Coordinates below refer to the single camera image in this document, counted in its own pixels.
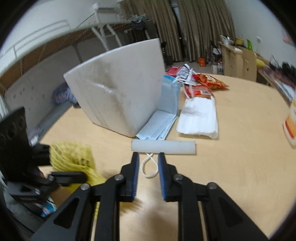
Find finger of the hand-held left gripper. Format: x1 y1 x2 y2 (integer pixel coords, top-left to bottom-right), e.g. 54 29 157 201
29 144 52 166
47 171 88 186

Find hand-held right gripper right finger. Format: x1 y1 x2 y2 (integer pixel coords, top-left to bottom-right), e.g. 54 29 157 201
158 152 270 241

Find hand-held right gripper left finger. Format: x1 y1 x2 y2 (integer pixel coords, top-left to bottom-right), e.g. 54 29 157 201
30 152 140 241

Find white elastic loop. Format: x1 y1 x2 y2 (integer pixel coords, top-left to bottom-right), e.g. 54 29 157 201
141 153 160 179

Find yellow foam net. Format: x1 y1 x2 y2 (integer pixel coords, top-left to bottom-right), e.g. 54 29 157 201
50 141 144 232

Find white foam tube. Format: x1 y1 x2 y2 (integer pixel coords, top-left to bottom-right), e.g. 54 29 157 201
131 139 197 155

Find blue face mask pack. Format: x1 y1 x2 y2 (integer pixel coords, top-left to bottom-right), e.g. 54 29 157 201
158 75 182 117
136 110 178 141

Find white face mask pack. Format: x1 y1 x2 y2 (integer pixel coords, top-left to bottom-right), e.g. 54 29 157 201
176 96 219 140

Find white foam box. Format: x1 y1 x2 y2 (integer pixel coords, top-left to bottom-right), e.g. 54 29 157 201
63 38 166 137

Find blue orange quilt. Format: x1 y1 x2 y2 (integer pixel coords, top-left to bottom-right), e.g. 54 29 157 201
52 83 78 107

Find red white snack packet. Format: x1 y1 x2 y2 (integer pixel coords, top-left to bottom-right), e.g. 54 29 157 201
183 85 214 98

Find white metal bunk bed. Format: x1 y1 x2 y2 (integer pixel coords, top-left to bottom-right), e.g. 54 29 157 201
0 14 130 149

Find red flat packet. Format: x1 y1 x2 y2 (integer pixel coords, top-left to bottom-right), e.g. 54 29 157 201
165 66 183 77

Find black white packet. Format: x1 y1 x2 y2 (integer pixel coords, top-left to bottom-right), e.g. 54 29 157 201
177 65 197 85

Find orange snack bag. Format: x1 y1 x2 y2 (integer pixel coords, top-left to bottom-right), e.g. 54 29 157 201
193 73 229 91

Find light wooden desk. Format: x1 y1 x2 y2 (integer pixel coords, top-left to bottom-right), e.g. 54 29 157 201
218 42 246 77

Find white pump lotion bottle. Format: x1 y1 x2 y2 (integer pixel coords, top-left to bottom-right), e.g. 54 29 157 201
282 100 296 148

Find wooden smiley chair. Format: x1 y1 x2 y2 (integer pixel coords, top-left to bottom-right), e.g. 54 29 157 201
242 47 258 82

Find brown curtain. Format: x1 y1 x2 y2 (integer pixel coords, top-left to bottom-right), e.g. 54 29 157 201
177 0 236 62
120 0 183 62

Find hanging dark clothes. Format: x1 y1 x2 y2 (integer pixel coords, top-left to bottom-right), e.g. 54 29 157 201
129 14 160 40

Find white air conditioner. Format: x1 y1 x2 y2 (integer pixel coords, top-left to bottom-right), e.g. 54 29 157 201
92 2 123 14

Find black headphones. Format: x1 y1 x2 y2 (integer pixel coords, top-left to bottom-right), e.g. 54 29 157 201
280 61 296 73

